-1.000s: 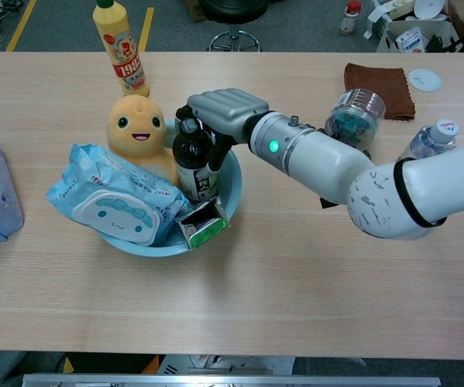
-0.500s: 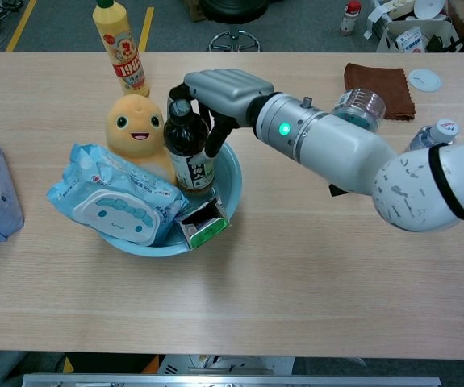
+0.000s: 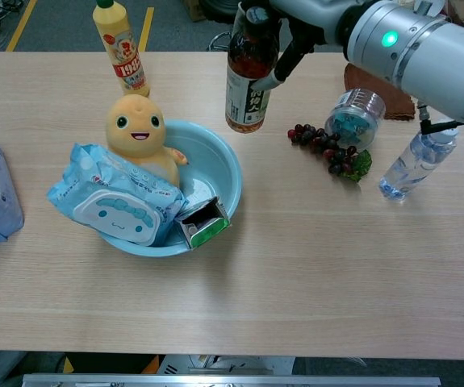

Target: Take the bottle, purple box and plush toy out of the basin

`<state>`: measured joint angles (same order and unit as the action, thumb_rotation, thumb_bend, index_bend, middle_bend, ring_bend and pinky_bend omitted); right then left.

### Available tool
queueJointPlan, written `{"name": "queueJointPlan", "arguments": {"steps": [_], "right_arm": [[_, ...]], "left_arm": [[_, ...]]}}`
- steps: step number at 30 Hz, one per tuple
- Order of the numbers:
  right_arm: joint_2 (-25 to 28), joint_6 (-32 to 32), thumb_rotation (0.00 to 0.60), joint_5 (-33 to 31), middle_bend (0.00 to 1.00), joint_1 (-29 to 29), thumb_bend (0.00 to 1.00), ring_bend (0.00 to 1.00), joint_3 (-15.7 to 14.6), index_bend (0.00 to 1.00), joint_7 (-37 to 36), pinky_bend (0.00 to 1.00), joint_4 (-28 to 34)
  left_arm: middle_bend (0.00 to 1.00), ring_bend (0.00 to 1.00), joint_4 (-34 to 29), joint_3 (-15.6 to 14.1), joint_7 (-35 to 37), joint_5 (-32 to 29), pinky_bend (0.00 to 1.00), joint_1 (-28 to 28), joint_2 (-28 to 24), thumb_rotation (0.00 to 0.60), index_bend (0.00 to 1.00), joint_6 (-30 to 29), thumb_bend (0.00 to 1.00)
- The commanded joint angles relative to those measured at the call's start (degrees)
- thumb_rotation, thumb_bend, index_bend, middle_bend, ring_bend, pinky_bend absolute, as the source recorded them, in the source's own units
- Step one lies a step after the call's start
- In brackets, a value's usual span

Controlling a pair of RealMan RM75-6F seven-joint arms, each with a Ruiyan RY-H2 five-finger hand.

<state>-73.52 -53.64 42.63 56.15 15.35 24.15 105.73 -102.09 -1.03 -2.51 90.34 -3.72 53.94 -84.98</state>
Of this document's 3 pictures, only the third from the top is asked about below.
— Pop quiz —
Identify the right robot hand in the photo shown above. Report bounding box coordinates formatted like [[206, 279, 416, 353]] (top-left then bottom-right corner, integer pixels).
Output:
[[250, 0, 349, 92]]

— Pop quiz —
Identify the dark glass bottle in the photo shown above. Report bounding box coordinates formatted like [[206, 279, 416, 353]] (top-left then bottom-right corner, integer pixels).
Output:
[[225, 0, 280, 133]]

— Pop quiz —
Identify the yellow plush toy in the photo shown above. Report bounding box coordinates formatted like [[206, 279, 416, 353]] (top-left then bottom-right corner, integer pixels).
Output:
[[106, 94, 190, 187]]

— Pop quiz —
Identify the purple milk carton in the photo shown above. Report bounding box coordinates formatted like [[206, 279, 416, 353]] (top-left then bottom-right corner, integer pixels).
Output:
[[173, 196, 232, 252]]

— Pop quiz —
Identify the clear water bottle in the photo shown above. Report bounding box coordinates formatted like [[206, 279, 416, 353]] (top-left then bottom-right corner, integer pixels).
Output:
[[378, 120, 458, 204]]

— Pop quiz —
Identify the yellow detergent bottle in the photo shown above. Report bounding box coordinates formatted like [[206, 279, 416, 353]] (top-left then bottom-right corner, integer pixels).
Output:
[[92, 0, 151, 98]]

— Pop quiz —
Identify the chrome stool base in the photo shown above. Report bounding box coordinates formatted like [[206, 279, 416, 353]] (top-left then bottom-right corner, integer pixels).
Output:
[[208, 31, 232, 52]]

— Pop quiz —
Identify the clear jar with blue clips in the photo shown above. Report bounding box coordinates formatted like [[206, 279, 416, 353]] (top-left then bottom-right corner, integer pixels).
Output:
[[324, 88, 387, 152]]

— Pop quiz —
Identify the brown cloth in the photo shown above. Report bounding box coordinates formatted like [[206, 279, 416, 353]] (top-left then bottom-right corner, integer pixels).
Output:
[[343, 63, 416, 121]]

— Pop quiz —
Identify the artificial grape bunch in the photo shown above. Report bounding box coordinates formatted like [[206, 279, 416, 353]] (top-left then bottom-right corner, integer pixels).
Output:
[[287, 123, 373, 183]]

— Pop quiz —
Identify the light blue plastic basin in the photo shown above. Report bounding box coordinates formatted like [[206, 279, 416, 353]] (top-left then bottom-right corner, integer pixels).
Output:
[[94, 119, 244, 258]]

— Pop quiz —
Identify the blue wet wipes pack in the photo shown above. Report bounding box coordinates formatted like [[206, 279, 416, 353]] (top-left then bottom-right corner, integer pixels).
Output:
[[46, 144, 190, 247]]

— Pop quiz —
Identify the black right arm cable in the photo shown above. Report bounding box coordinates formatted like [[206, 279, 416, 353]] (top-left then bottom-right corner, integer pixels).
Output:
[[416, 102, 464, 136]]

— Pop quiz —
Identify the aluminium rail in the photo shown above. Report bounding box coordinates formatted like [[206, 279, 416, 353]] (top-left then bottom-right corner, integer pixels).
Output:
[[21, 373, 442, 387]]

